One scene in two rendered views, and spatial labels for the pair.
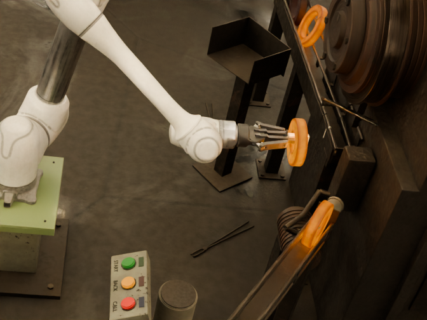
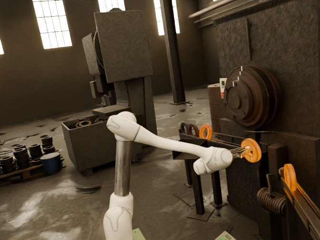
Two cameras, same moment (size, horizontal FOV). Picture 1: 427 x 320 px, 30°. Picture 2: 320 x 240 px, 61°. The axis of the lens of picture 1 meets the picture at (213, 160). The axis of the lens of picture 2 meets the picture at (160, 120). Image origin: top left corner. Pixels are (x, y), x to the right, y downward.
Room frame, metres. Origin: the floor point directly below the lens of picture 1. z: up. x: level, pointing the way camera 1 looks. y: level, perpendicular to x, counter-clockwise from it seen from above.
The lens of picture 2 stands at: (0.50, 0.54, 1.47)
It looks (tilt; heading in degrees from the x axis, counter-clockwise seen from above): 12 degrees down; 352
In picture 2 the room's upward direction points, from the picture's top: 9 degrees counter-clockwise
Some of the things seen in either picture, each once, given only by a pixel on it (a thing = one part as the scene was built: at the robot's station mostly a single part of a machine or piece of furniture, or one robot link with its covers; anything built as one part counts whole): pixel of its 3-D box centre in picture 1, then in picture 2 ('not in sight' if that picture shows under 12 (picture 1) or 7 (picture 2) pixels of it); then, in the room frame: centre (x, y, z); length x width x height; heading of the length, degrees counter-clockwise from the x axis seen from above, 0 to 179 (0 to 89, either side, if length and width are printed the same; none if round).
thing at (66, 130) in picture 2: not in sight; (101, 138); (4.85, 0.89, 0.39); 1.03 x 0.83 x 0.79; 107
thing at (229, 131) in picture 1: (227, 134); not in sight; (2.00, -0.02, 0.83); 0.09 x 0.06 x 0.09; 13
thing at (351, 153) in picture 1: (351, 179); (278, 161); (2.10, -0.47, 0.68); 0.11 x 0.08 x 0.24; 103
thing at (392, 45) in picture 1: (370, 33); (247, 97); (2.33, -0.41, 1.11); 0.47 x 0.06 x 0.47; 13
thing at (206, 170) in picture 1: (234, 108); (194, 178); (2.79, -0.04, 0.36); 0.26 x 0.20 x 0.72; 48
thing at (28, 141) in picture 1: (16, 146); (117, 225); (2.02, 0.67, 0.54); 0.18 x 0.16 x 0.22; 172
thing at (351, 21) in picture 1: (342, 30); (237, 100); (2.31, -0.31, 1.11); 0.28 x 0.06 x 0.28; 13
